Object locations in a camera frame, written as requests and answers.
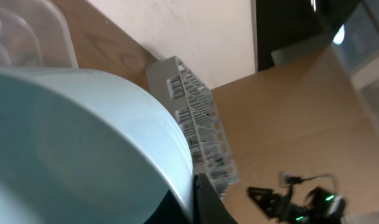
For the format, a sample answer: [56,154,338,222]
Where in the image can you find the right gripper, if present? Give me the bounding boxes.
[247,185,304,223]

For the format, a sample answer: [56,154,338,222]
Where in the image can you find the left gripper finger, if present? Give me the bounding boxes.
[194,174,237,224]

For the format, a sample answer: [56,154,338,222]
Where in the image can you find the light blue bowl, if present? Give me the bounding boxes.
[0,67,194,223]

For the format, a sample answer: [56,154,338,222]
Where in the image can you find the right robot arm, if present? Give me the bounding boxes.
[247,185,346,224]

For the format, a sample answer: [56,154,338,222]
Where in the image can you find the grey dishwasher rack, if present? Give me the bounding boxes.
[146,56,238,199]

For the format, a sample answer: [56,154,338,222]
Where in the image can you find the clear plastic bin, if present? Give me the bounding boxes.
[0,0,78,68]

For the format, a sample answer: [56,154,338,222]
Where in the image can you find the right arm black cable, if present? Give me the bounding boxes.
[279,170,341,200]

